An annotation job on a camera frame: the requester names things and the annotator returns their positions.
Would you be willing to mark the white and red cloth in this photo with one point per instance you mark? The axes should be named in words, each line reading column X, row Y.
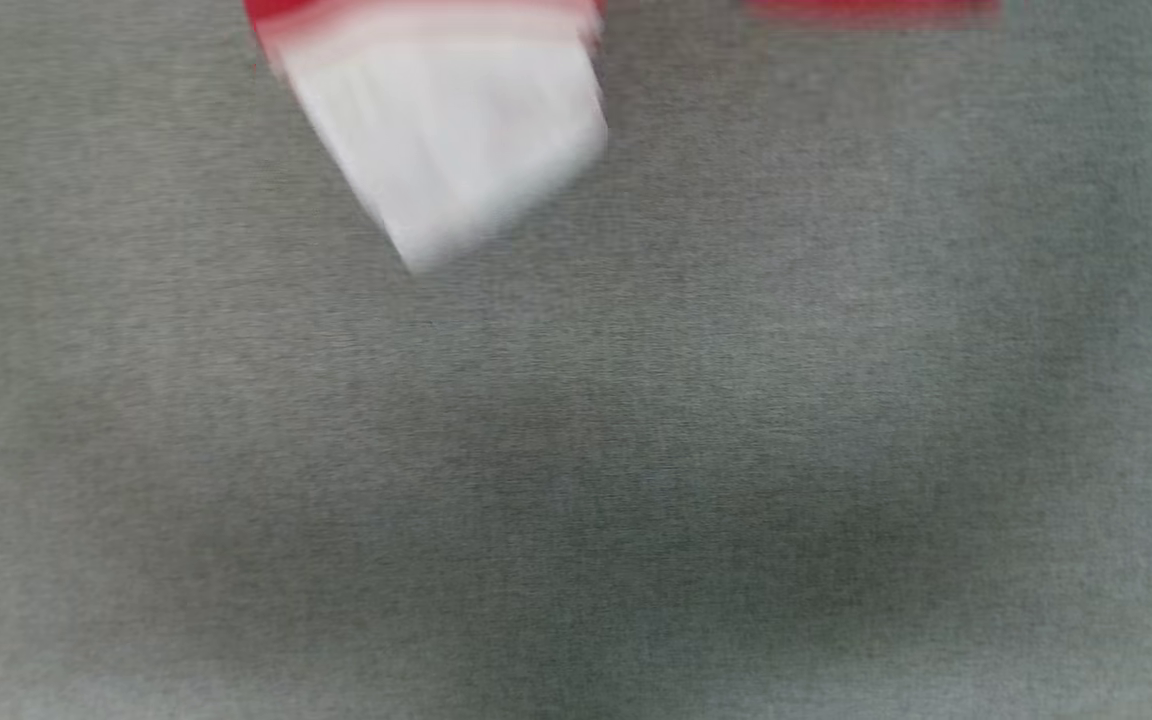
column 456, row 130

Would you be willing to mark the light grey fabric sofa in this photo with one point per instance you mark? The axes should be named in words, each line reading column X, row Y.
column 636, row 450

